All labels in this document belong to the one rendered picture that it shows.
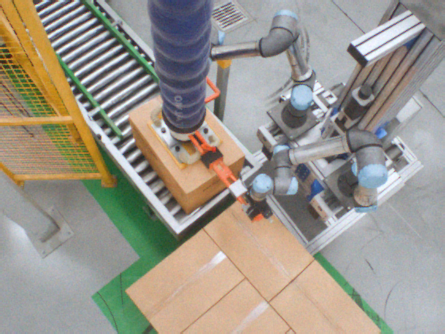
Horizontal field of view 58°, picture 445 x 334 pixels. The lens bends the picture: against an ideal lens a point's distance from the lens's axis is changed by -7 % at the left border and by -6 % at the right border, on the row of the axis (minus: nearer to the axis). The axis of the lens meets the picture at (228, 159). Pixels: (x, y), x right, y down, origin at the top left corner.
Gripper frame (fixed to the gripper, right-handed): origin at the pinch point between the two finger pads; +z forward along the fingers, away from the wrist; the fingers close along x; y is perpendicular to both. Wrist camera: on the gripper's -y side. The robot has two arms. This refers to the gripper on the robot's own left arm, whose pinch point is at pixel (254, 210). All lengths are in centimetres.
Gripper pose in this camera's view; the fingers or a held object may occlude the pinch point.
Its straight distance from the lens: 213.5
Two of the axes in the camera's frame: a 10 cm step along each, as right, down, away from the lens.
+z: -0.8, 4.0, 9.1
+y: -6.0, -7.5, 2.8
